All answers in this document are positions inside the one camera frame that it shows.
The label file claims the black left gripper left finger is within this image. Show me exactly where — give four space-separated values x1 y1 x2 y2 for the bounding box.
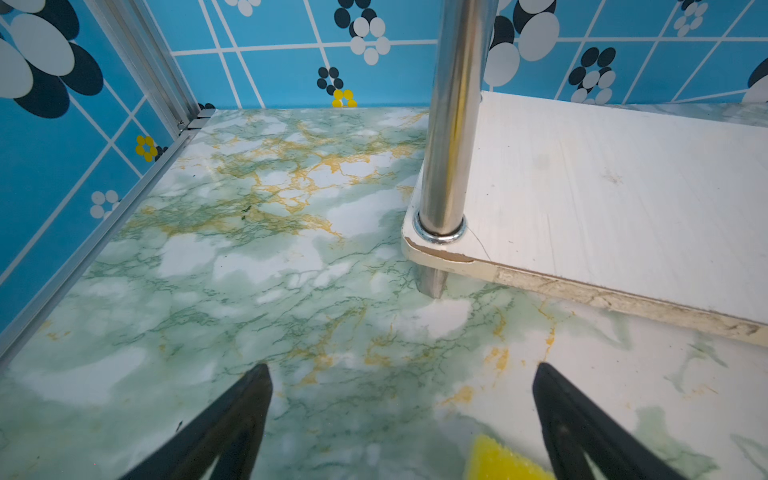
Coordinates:
123 363 273 479

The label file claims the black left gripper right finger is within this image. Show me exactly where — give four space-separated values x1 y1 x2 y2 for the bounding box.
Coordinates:
532 363 682 479

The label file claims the white two-tier shelf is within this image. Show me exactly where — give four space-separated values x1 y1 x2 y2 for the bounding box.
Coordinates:
402 1 767 346

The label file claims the aluminium frame post left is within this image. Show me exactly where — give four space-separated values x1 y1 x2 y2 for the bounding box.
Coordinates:
85 0 215 136

